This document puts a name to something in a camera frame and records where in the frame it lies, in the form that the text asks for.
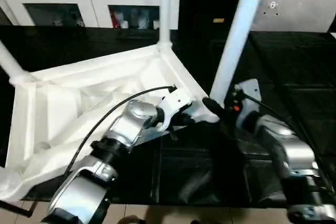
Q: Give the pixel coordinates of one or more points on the white plastic table leg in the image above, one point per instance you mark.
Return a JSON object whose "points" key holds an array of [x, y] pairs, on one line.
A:
{"points": [[10, 61], [8, 182], [165, 11], [236, 37]]}

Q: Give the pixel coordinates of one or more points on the white plastic table top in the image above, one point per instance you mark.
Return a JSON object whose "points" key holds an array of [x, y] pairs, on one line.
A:
{"points": [[65, 95]]}

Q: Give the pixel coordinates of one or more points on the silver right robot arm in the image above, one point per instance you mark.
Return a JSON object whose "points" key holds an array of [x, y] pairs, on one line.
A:
{"points": [[294, 145]]}

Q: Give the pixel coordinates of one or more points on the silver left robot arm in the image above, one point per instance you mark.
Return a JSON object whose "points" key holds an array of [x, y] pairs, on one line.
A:
{"points": [[131, 127]]}

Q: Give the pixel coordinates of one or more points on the white plastic upturned table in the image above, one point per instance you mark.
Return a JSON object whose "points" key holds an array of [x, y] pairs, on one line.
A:
{"points": [[288, 64]]}

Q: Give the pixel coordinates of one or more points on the yellow label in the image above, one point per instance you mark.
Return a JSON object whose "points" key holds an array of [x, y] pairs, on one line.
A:
{"points": [[218, 20]]}

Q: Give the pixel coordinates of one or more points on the white cup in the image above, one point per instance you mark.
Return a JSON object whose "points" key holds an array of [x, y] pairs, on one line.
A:
{"points": [[156, 24]]}

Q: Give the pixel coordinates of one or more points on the dark robot leg part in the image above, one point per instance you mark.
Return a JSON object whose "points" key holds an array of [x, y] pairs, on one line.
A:
{"points": [[130, 220]]}

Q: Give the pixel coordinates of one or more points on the grey cushion with holes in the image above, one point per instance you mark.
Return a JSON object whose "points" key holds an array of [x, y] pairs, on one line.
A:
{"points": [[302, 11]]}

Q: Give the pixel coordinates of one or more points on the black metal table frame leg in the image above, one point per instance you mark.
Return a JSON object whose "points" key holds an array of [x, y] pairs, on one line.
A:
{"points": [[15, 207]]}

